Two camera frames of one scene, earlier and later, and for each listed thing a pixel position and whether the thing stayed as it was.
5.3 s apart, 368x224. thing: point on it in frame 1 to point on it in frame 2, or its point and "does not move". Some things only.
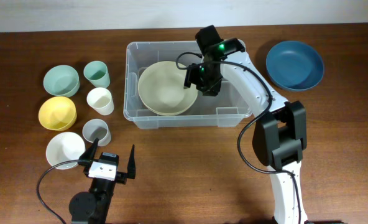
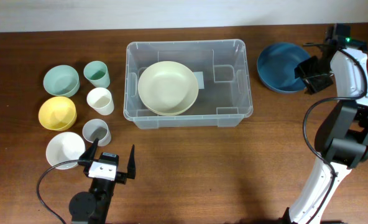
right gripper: [190, 76] to [311, 86]
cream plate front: [161, 88] does not move
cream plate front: [168, 105] does not move
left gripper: [120, 177] does not move
